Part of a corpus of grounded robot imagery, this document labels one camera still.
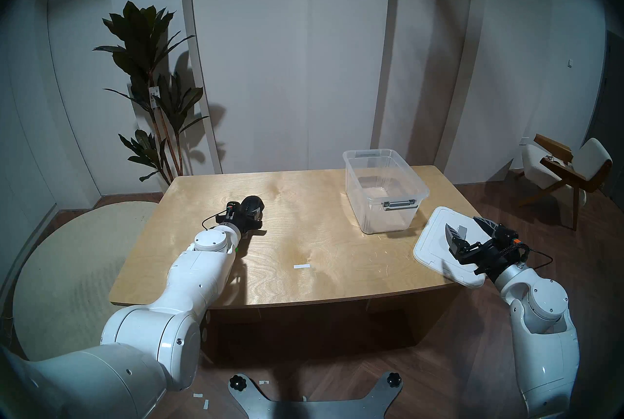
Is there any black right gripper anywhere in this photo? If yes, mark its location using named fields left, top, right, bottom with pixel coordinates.
left=445, top=217, right=529, bottom=279

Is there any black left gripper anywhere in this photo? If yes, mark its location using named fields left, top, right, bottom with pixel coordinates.
left=216, top=202, right=264, bottom=233

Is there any black computer mouse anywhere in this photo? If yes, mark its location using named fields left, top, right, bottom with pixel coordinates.
left=241, top=196, right=265, bottom=221

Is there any white container lid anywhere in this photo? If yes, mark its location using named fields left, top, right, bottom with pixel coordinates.
left=413, top=206, right=488, bottom=289

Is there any clear plastic storage container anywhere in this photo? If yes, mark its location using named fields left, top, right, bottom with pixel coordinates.
left=343, top=149, right=430, bottom=235

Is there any wooden armchair with white cushions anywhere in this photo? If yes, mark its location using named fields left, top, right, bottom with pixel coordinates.
left=519, top=134, right=613, bottom=231

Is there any tall dark green plant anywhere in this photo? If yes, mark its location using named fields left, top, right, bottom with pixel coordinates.
left=93, top=1, right=210, bottom=185

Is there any round cream rug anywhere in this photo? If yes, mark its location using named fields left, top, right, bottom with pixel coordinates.
left=13, top=201, right=171, bottom=362

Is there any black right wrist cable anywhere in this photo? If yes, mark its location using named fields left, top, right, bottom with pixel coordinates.
left=519, top=242, right=554, bottom=270

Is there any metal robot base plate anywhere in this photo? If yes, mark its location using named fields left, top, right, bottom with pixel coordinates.
left=228, top=372, right=404, bottom=419

